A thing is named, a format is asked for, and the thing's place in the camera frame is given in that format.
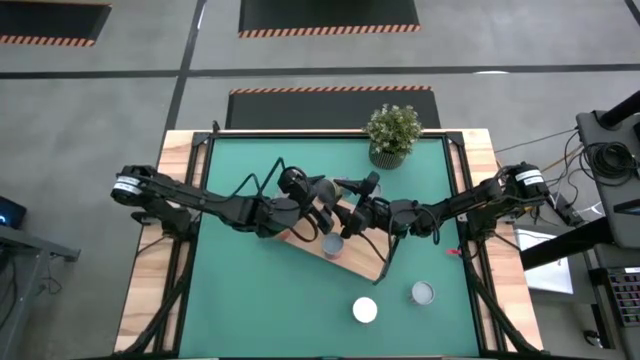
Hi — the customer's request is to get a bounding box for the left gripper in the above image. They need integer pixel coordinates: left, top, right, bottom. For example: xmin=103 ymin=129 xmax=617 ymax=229
xmin=277 ymin=166 xmax=337 ymax=235

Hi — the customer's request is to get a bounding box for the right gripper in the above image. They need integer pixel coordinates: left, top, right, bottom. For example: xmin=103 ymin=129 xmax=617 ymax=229
xmin=330 ymin=171 xmax=396 ymax=240

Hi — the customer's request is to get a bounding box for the Mixed Fruit can red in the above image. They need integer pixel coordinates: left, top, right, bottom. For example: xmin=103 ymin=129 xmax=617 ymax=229
xmin=320 ymin=231 xmax=346 ymax=261

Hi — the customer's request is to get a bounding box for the white round lid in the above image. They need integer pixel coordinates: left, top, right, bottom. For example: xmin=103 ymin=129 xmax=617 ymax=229
xmin=351 ymin=296 xmax=379 ymax=325

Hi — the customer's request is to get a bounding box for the green label can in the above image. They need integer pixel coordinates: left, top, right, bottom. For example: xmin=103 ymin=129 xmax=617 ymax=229
xmin=410 ymin=280 xmax=437 ymax=306

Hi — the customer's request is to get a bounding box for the artificial plant in ribbed pot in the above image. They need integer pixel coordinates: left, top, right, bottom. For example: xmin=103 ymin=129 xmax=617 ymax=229
xmin=363 ymin=103 xmax=424 ymax=171

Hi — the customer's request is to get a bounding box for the black floor mat striped edge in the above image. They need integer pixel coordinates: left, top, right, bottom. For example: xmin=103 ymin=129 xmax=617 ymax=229
xmin=0 ymin=0 xmax=112 ymax=48
xmin=225 ymin=85 xmax=442 ymax=130
xmin=238 ymin=0 xmax=421 ymax=39

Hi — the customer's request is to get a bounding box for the green table mat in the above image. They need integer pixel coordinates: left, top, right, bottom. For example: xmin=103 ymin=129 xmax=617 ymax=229
xmin=178 ymin=137 xmax=482 ymax=358

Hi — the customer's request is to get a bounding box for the white sheet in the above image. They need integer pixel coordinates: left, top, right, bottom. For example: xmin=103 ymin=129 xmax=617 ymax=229
xmin=514 ymin=227 xmax=575 ymax=296

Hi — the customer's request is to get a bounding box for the black metal beam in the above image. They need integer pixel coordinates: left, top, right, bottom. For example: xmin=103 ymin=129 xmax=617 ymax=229
xmin=519 ymin=214 xmax=640 ymax=271

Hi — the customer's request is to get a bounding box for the grey equipment cart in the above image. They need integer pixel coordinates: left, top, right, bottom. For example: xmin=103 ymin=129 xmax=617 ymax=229
xmin=574 ymin=108 xmax=640 ymax=250

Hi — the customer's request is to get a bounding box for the grey metal desk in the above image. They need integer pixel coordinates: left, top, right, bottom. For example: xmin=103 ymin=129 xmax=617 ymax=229
xmin=0 ymin=224 xmax=81 ymax=360

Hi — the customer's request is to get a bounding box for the dark device with blue light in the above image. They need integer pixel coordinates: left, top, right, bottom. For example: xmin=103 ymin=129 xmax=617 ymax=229
xmin=0 ymin=195 xmax=27 ymax=230

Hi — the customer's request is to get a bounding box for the keyboard with coloured keys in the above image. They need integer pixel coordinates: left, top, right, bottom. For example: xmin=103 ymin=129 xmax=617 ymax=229
xmin=606 ymin=267 xmax=640 ymax=329

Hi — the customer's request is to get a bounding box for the black metal table frame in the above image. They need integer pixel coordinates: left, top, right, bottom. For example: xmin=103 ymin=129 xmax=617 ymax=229
xmin=113 ymin=119 xmax=546 ymax=360

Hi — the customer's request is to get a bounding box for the coiled black cable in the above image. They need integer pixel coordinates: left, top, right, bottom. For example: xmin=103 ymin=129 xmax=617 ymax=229
xmin=581 ymin=141 xmax=640 ymax=188

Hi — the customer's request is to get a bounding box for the black post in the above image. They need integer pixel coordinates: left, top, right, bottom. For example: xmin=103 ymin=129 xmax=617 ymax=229
xmin=597 ymin=89 xmax=640 ymax=129

